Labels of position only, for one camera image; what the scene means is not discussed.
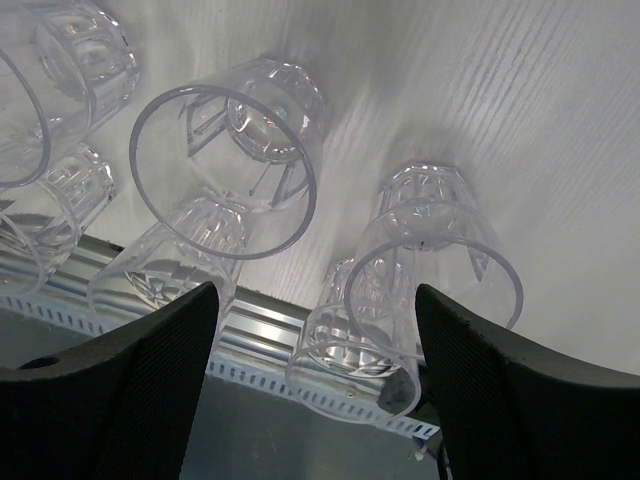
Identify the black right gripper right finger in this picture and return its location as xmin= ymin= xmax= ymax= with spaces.
xmin=415 ymin=284 xmax=639 ymax=479

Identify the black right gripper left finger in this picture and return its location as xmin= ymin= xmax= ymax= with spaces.
xmin=1 ymin=282 xmax=219 ymax=479

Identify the clear faceted plastic cup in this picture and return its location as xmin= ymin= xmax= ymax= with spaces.
xmin=1 ymin=1 xmax=140 ymax=188
xmin=129 ymin=57 xmax=327 ymax=260
xmin=1 ymin=143 xmax=116 ymax=296
xmin=87 ymin=198 xmax=246 ymax=323
xmin=344 ymin=161 xmax=524 ymax=359
xmin=285 ymin=259 xmax=421 ymax=424

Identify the slotted grey cable duct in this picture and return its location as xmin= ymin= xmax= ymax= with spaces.
xmin=1 ymin=294 xmax=440 ymax=440

